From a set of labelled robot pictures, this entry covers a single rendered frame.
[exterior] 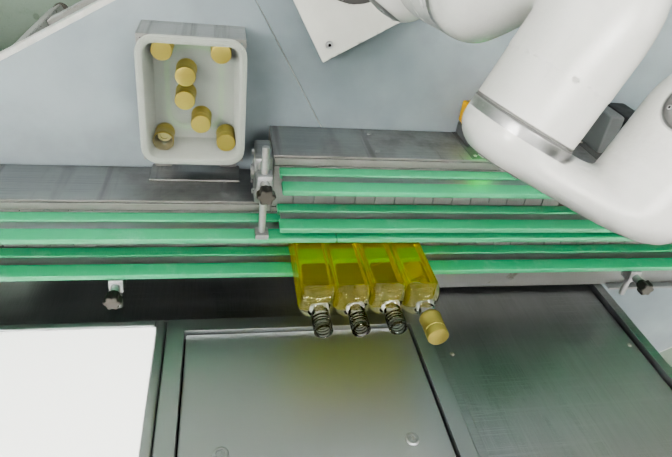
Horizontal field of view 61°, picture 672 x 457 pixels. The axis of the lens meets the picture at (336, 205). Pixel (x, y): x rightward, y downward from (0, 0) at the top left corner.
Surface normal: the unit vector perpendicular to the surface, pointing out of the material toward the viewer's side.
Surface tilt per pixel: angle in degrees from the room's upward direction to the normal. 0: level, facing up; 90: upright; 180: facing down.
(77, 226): 90
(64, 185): 90
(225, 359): 90
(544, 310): 90
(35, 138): 0
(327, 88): 0
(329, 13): 5
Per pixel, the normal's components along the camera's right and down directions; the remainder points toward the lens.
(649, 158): -0.64, -0.15
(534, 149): 0.04, 0.37
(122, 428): 0.11, -0.84
